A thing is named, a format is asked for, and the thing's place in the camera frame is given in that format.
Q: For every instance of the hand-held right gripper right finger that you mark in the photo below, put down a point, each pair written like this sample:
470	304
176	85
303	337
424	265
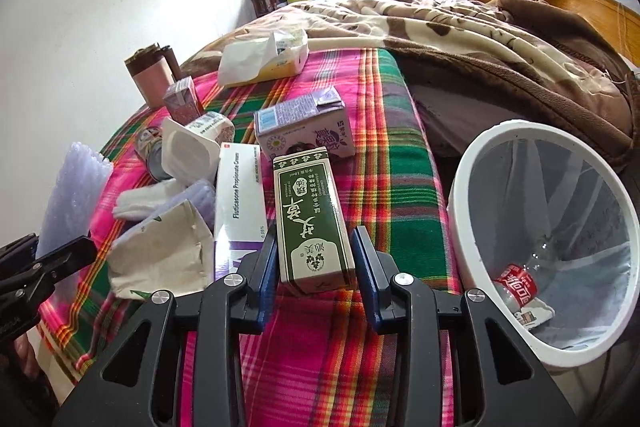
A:
367	279

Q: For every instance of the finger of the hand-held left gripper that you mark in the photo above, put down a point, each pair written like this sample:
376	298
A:
65	257

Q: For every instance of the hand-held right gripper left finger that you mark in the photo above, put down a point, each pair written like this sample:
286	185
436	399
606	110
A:
265	279

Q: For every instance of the green carton box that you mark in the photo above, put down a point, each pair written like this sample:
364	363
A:
310	227

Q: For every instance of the white trash bin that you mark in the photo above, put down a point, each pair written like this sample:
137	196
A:
462	207

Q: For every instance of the red drink can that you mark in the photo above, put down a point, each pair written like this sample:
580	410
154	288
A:
155	162

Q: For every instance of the white yogurt cup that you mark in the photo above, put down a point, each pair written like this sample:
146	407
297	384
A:
190	152

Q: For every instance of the white purple medicine box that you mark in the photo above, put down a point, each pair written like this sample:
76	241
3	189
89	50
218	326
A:
240	197

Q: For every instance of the crumpled paper bag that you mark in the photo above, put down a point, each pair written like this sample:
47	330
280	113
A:
160	252

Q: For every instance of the white folded tissue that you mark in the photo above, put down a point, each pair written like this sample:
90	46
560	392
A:
145	202

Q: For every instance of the plaid blanket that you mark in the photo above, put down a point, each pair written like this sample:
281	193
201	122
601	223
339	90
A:
400	187

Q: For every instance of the plastic bottle with red label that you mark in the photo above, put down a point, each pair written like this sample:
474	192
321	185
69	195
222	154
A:
520	284

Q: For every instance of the purple milk carton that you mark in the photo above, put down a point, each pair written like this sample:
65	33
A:
300	122

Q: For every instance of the small flattened carton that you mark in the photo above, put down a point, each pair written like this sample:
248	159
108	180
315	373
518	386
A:
535	314

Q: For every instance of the grey bed sheet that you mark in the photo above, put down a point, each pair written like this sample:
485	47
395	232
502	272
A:
440	117

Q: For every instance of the small pink carton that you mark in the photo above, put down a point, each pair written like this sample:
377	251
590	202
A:
182	102

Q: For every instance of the pink cup with brown lid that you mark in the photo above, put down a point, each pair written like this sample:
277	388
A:
150	82

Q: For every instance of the yellow tissue pack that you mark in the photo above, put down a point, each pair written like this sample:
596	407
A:
260	59

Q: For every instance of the clear bin liner bag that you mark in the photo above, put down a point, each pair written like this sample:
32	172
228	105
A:
575	187

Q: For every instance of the brown patterned blanket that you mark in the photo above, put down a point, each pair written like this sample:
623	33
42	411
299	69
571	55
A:
475	42

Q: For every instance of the wooden headboard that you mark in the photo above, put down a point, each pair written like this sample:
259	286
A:
595	2

